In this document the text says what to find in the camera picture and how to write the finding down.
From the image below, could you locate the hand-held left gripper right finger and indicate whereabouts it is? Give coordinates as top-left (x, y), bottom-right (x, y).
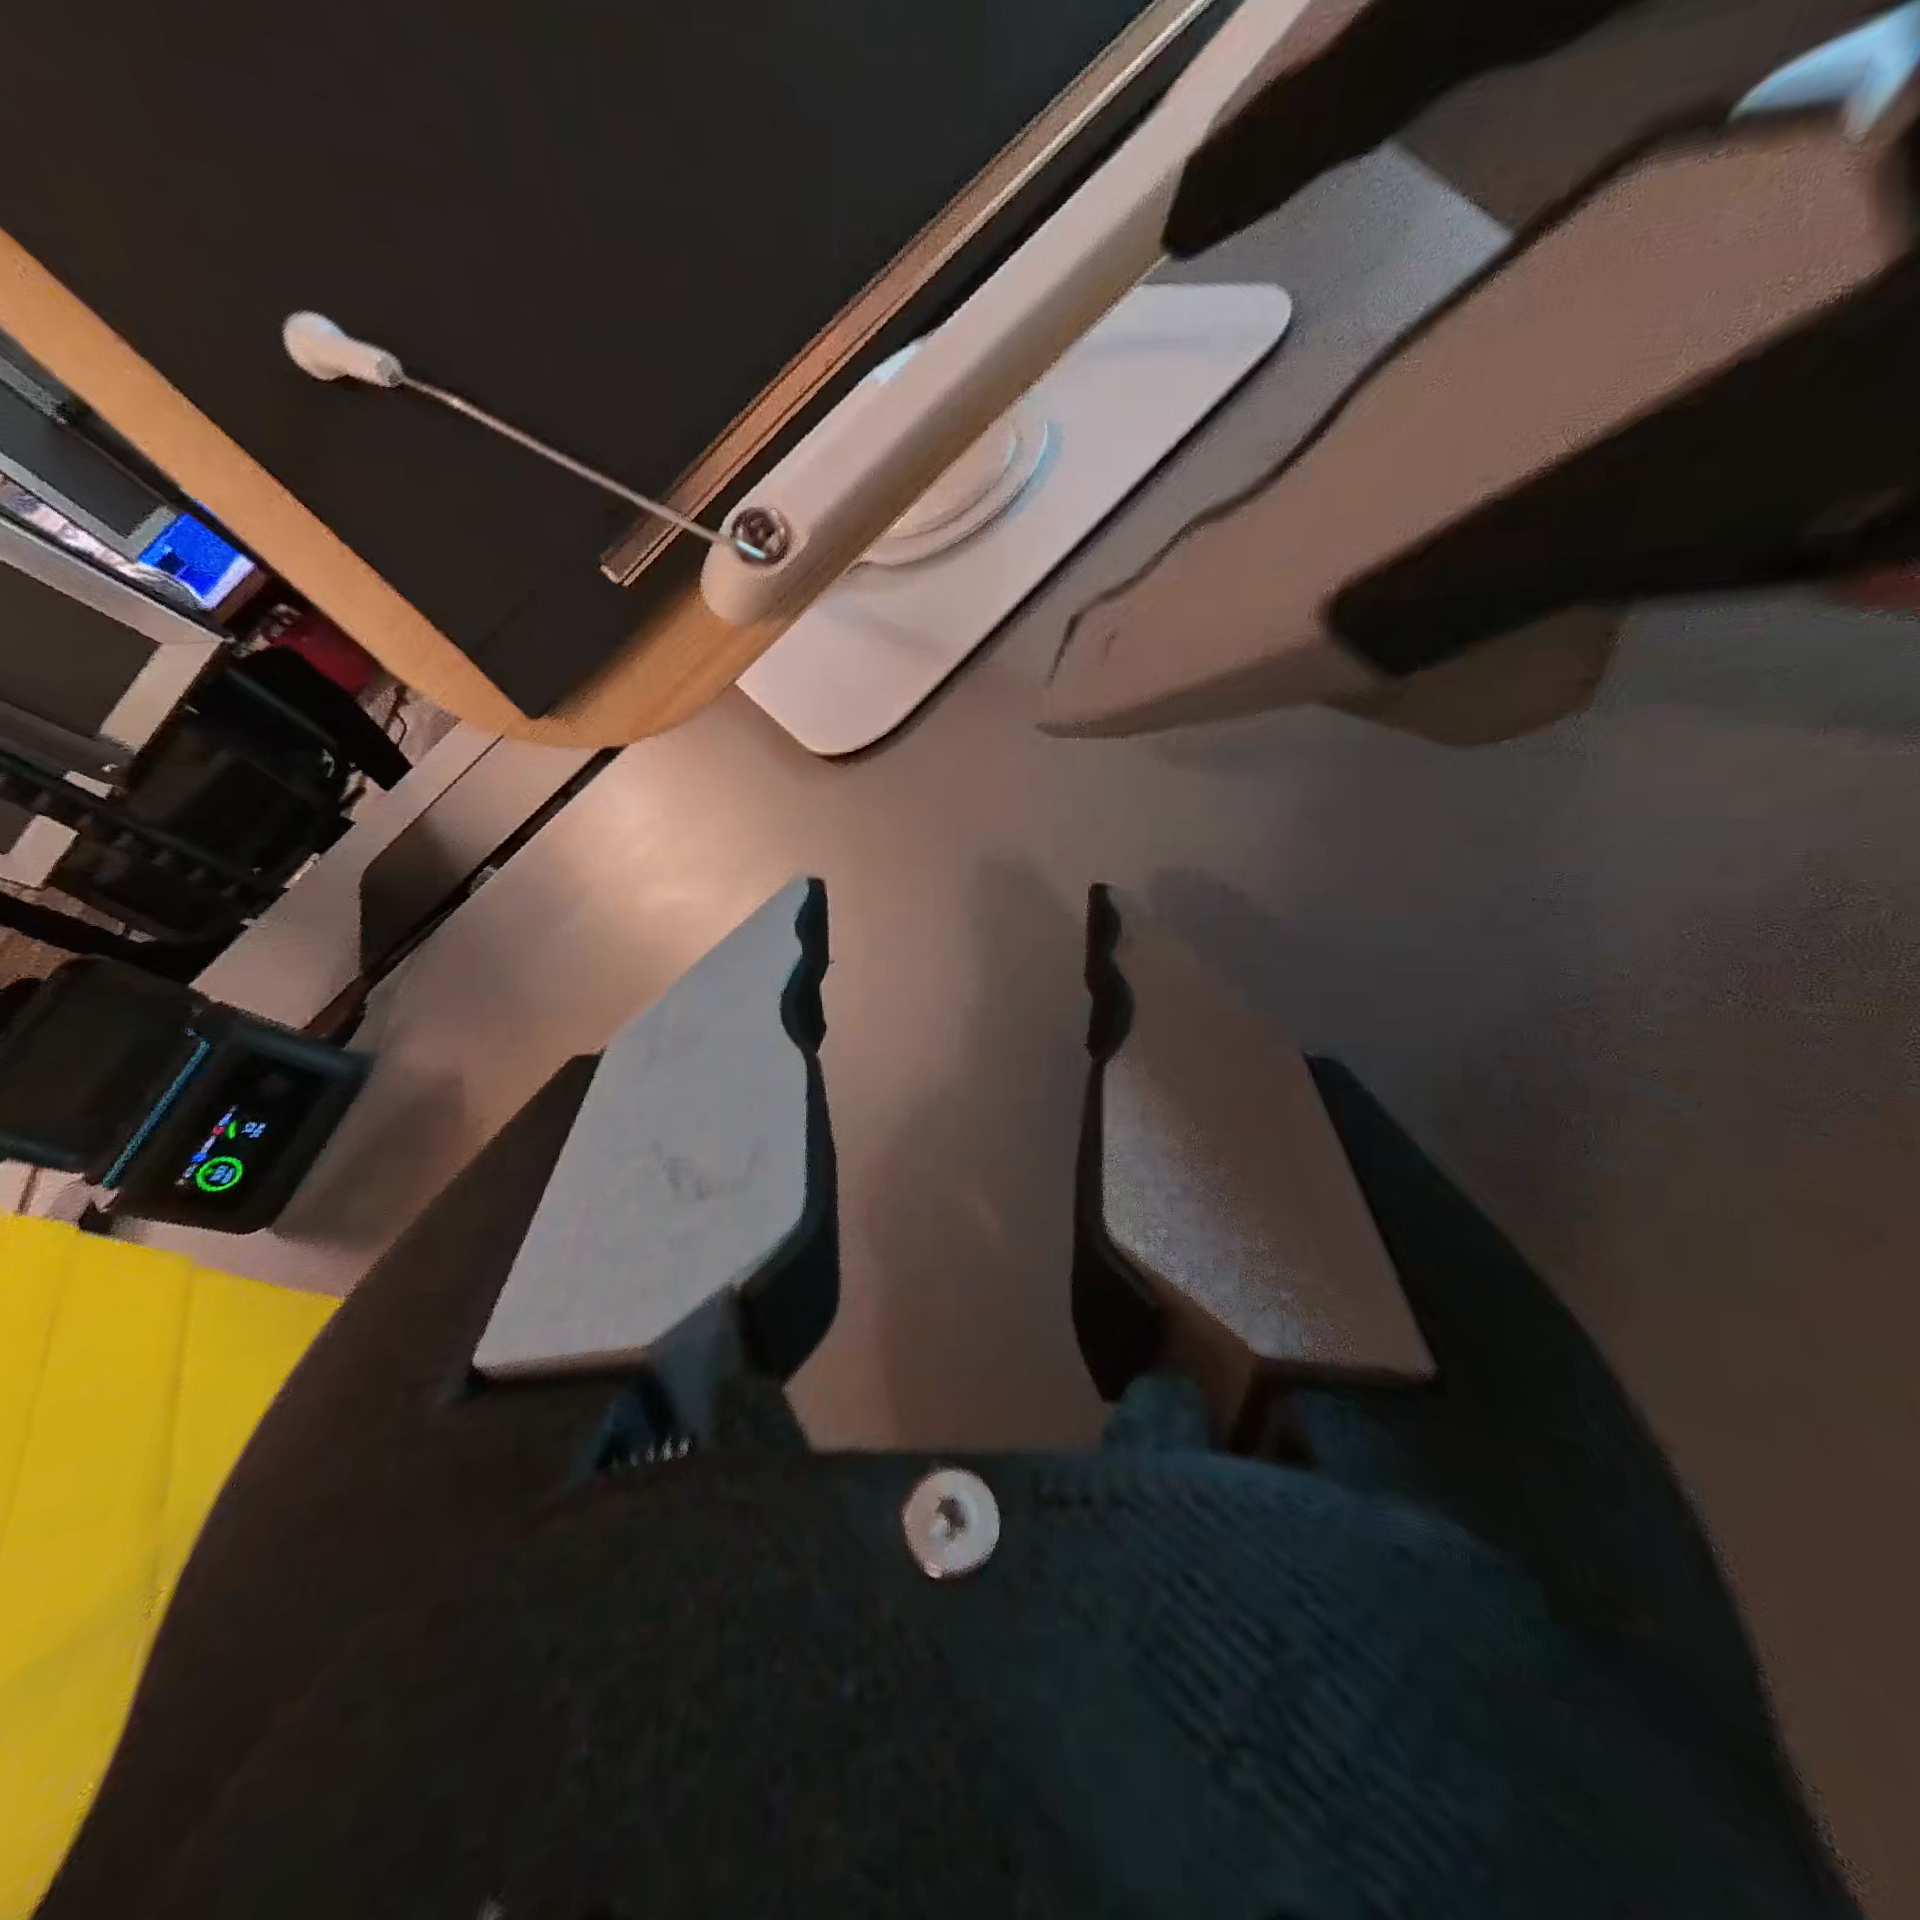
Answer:
top-left (1069, 883), bottom-right (1440, 1409)

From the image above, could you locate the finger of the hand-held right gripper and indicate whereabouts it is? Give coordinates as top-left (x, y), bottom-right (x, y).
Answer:
top-left (1161, 0), bottom-right (1920, 260)
top-left (1037, 124), bottom-right (1920, 750)

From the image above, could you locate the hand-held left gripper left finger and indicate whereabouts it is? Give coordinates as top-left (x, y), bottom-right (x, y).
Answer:
top-left (471, 877), bottom-right (841, 1390)

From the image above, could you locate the yellow plastic bin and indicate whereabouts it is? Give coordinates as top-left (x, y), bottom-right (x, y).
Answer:
top-left (0, 1212), bottom-right (345, 1920)

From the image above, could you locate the black charging dock with display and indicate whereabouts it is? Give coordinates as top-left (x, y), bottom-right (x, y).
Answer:
top-left (0, 957), bottom-right (373, 1236)

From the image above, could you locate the blue lit screen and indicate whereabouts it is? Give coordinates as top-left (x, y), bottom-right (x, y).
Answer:
top-left (139, 509), bottom-right (260, 608)

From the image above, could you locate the black book stand board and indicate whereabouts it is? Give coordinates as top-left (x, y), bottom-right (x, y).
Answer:
top-left (0, 0), bottom-right (1373, 752)

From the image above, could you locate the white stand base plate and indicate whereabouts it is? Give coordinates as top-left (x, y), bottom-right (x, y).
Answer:
top-left (737, 281), bottom-right (1296, 756)

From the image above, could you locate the black wire rack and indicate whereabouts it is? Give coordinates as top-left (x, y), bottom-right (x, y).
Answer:
top-left (0, 660), bottom-right (415, 977)

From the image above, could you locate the wire page holder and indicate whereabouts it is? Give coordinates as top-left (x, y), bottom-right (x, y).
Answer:
top-left (281, 310), bottom-right (793, 569)

